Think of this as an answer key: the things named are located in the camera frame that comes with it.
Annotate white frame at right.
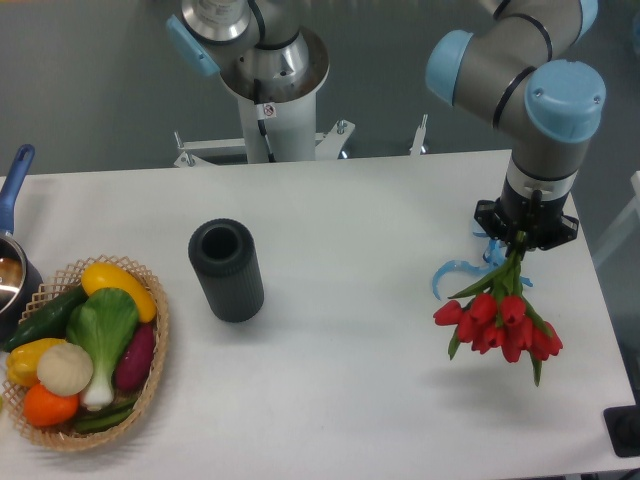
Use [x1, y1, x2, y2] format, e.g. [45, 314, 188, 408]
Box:
[592, 171, 639, 269]

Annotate white garlic bulb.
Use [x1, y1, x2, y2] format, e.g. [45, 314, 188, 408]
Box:
[37, 342, 93, 397]

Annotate green bok choy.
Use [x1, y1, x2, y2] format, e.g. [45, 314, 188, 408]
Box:
[66, 288, 139, 412]

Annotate yellow squash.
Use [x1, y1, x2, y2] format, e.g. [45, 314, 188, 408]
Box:
[81, 262, 157, 323]

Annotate purple sweet potato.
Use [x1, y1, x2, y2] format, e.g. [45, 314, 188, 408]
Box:
[114, 324, 155, 392]

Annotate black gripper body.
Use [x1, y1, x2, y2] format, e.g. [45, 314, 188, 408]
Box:
[499, 180, 568, 248]

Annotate dark green cucumber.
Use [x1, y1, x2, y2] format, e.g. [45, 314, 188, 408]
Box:
[1, 286, 87, 352]

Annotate woven wicker basket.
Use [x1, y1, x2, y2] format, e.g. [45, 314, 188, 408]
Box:
[1, 255, 169, 451]

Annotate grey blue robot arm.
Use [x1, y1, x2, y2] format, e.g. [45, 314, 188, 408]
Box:
[166, 1, 606, 252]

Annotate red tulip bouquet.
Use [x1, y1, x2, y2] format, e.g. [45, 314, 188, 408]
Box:
[432, 231, 564, 388]

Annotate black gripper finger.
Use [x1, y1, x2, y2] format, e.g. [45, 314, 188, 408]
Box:
[535, 214, 579, 251]
[474, 199, 511, 245]

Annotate black device at edge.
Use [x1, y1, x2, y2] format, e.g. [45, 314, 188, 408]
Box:
[603, 405, 639, 458]

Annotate blue curled ribbon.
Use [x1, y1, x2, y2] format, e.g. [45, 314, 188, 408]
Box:
[431, 220, 533, 302]

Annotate green bean pods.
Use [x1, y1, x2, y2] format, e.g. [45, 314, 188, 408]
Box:
[73, 398, 137, 434]

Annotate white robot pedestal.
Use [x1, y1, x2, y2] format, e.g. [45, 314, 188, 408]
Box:
[171, 27, 356, 167]

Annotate orange fruit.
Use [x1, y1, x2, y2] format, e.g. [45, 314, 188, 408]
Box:
[23, 384, 79, 427]

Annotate yellow bell pepper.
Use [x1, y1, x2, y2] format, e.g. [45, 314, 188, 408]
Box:
[6, 338, 65, 387]

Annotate blue handled saucepan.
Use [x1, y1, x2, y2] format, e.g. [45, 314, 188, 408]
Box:
[1, 144, 42, 342]

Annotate dark grey ribbed vase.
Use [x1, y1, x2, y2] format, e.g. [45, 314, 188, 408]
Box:
[188, 218, 264, 323]

